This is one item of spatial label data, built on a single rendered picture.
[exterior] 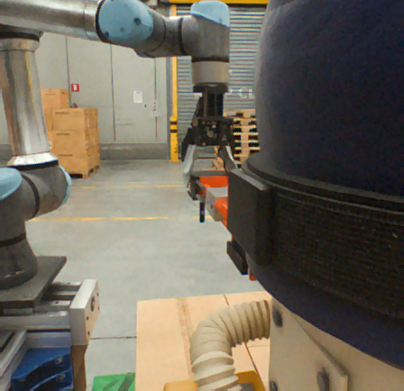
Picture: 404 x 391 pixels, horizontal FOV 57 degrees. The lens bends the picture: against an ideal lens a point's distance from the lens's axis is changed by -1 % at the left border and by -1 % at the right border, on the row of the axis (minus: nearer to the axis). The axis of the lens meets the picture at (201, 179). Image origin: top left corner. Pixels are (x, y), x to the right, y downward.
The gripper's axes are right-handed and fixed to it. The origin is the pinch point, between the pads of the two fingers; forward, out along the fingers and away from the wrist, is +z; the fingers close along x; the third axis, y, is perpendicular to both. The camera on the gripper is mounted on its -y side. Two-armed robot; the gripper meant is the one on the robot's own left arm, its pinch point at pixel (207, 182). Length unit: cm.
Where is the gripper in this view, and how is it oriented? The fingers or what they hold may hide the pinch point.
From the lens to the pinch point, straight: 80.3
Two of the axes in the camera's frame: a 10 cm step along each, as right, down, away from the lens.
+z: 0.0, 9.8, 1.9
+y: 1.8, 1.9, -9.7
